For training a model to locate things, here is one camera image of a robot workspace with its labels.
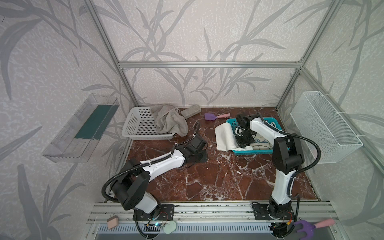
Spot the white towel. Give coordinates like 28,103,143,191
215,123,253,152

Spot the teal plastic basket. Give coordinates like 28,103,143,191
226,118,273,156

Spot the grey towel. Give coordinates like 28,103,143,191
150,105,189,137

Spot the white perforated plastic basket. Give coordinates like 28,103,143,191
122,107,175,141

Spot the blue beige Doraemon towel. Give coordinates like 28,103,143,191
252,137,273,151

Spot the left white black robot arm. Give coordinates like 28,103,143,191
101,135,208,214

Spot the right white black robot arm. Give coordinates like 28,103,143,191
236,113,322,215

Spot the purple pink toy spatula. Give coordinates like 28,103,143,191
204,113,231,121

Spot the grey sponge block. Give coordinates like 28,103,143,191
181,105,202,119

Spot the pale green oval disc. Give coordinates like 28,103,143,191
164,221,177,235

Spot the small green circuit board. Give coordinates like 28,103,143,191
145,222,167,232

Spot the brown square block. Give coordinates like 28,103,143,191
107,216,119,230

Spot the purple pink toy fork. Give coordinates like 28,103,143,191
294,219,336,240

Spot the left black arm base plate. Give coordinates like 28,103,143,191
133,204,175,221

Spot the white wire mesh basket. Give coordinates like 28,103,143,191
291,91,363,164

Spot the aluminium front rail frame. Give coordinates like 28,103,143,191
81,201,348,240

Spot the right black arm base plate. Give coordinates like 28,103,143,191
251,202,295,221

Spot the clear acrylic wall shelf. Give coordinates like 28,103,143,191
42,94,120,163

